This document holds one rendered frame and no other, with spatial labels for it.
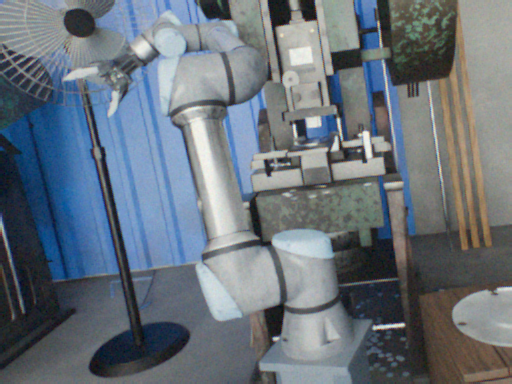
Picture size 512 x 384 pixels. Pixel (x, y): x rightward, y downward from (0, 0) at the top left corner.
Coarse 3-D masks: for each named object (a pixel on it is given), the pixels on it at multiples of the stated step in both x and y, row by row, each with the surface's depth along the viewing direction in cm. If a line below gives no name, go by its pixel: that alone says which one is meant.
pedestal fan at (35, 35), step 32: (0, 0) 175; (32, 0) 182; (64, 0) 180; (96, 0) 191; (0, 32) 174; (32, 32) 178; (64, 32) 178; (96, 32) 189; (64, 96) 189; (96, 128) 201; (96, 160) 201; (128, 288) 209; (96, 352) 212; (128, 352) 206; (160, 352) 203
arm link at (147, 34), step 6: (168, 12) 146; (162, 18) 146; (168, 18) 145; (174, 18) 145; (156, 24) 144; (174, 24) 145; (180, 24) 146; (144, 30) 147; (150, 30) 146; (144, 36) 145; (150, 36) 145; (150, 42) 145; (156, 48) 146
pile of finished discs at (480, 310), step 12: (504, 288) 139; (468, 300) 136; (480, 300) 135; (492, 300) 134; (504, 300) 133; (456, 312) 130; (468, 312) 130; (480, 312) 129; (492, 312) 127; (504, 312) 126; (468, 324) 124; (480, 324) 123; (492, 324) 122; (504, 324) 121; (480, 336) 118; (492, 336) 117; (504, 336) 116
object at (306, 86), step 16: (288, 32) 169; (304, 32) 169; (288, 48) 170; (304, 48) 169; (320, 48) 169; (288, 64) 171; (304, 64) 170; (320, 64) 170; (288, 80) 170; (304, 80) 171; (320, 80) 171; (288, 96) 172; (304, 96) 169; (320, 96) 169
